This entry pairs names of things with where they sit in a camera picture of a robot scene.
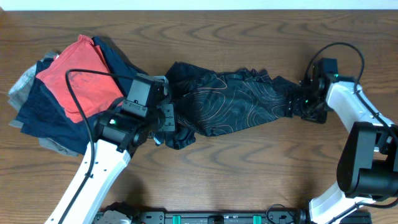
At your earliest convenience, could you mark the folded grey garment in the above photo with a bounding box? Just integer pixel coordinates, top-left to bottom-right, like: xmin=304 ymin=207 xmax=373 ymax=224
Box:
xmin=7 ymin=63 xmax=78 ymax=157

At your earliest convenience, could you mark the black patterned cycling jersey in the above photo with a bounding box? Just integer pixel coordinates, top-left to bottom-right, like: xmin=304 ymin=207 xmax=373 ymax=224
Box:
xmin=154 ymin=62 xmax=303 ymax=149

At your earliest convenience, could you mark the folded navy blue garment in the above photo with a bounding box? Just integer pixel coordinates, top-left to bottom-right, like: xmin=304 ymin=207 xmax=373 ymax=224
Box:
xmin=16 ymin=36 xmax=142 ymax=154

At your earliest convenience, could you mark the folded red printed t-shirt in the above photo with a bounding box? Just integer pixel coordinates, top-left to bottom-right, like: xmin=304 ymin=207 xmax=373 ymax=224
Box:
xmin=36 ymin=35 xmax=123 ymax=123

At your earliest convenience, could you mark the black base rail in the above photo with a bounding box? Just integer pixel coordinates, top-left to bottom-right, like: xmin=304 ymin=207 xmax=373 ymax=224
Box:
xmin=93 ymin=201 xmax=373 ymax=224

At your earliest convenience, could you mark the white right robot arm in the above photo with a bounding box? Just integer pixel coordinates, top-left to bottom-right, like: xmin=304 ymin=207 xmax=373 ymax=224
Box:
xmin=299 ymin=73 xmax=397 ymax=223

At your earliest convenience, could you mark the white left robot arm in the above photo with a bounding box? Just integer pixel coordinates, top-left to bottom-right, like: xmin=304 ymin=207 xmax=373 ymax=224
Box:
xmin=47 ymin=100 xmax=175 ymax=223

